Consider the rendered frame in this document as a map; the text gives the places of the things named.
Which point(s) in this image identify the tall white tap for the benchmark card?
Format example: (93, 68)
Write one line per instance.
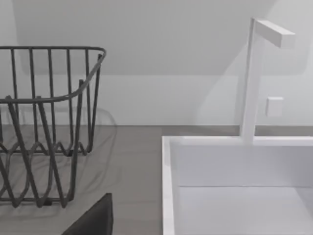
(252, 80)

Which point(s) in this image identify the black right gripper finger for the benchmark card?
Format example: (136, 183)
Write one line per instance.
(97, 218)

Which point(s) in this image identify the white sink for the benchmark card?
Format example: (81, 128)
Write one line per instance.
(234, 186)

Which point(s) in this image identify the white square tap knob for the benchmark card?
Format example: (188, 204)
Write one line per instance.
(274, 106)

